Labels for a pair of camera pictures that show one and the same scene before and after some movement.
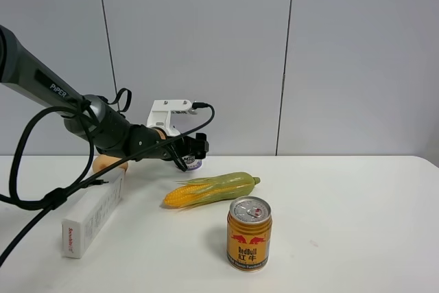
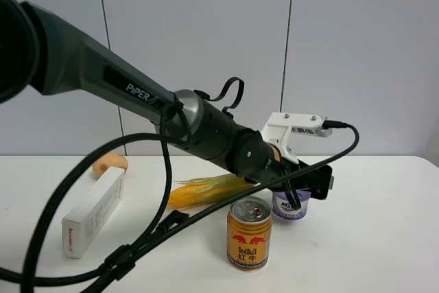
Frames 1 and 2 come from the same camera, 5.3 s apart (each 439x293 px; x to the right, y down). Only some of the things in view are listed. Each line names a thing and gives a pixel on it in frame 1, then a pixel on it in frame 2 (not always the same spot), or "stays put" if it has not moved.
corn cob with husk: x=206 y=189 stays put
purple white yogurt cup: x=191 y=162 -> x=282 y=208
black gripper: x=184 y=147 -> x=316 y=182
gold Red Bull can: x=249 y=228 stays put
